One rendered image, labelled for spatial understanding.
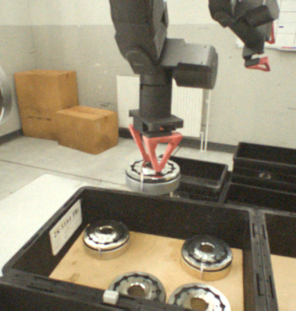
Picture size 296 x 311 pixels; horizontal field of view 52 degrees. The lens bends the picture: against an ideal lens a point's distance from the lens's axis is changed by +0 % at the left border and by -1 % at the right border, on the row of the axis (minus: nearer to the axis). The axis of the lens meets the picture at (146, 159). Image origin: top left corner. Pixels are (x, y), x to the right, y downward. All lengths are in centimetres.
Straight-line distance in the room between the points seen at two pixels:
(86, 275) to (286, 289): 38
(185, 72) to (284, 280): 44
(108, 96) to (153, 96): 335
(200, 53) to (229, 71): 286
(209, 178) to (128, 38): 140
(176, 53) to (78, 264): 45
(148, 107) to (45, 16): 378
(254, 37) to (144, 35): 56
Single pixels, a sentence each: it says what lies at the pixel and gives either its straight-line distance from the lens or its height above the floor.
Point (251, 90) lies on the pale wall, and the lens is 334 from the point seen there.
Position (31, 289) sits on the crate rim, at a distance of 51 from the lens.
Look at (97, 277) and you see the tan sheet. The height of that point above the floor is 83.
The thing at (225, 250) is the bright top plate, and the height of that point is 86.
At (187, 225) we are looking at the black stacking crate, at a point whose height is 87.
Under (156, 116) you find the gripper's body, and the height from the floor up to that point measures 114.
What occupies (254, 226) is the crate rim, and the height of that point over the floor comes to 93.
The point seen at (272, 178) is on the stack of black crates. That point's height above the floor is 50.
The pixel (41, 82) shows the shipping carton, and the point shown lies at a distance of 382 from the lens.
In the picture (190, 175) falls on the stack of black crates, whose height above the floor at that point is 49.
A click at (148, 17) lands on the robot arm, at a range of 40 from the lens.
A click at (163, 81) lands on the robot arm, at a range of 51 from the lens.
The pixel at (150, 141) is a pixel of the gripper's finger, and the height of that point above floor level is 110.
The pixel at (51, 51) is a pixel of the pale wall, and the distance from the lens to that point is 423.
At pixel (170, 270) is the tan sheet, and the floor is 83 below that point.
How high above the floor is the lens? 128
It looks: 23 degrees down
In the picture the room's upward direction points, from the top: straight up
